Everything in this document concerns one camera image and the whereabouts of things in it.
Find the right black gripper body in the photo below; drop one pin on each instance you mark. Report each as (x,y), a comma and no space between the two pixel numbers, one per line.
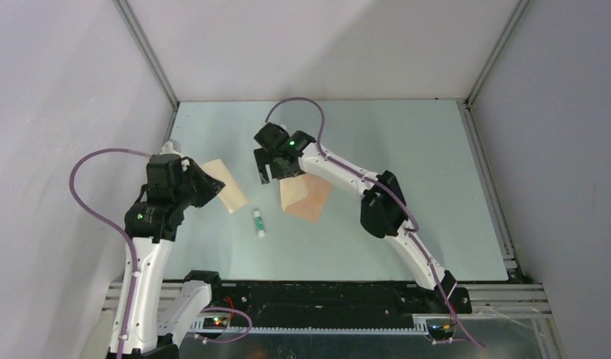
(271,154)

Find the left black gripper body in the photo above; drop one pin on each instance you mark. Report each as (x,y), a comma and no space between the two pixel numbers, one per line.
(182,193)

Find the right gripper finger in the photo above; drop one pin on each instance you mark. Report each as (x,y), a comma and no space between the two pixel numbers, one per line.
(281,168)
(262,163)

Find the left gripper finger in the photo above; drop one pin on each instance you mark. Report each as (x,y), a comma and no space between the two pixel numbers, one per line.
(199,196)
(202,181)

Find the tan paper envelope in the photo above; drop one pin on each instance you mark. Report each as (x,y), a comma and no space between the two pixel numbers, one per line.
(304,196)

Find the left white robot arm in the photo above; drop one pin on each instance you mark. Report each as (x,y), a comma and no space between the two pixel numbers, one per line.
(140,330)

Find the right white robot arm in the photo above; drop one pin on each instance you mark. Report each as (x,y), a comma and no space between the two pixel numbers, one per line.
(383,211)

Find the white green glue stick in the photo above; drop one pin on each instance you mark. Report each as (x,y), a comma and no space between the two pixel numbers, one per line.
(259,224)

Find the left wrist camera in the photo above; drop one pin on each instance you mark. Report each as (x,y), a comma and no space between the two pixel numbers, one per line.
(171,147)

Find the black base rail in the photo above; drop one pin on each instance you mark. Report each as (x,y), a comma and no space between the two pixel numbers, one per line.
(293,305)

